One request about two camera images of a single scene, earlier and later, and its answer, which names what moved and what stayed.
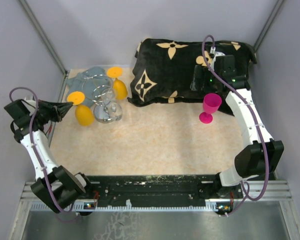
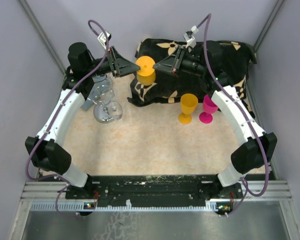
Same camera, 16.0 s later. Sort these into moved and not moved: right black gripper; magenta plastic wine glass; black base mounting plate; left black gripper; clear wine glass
Moved: left black gripper; right black gripper
Not moved: magenta plastic wine glass; clear wine glass; black base mounting plate
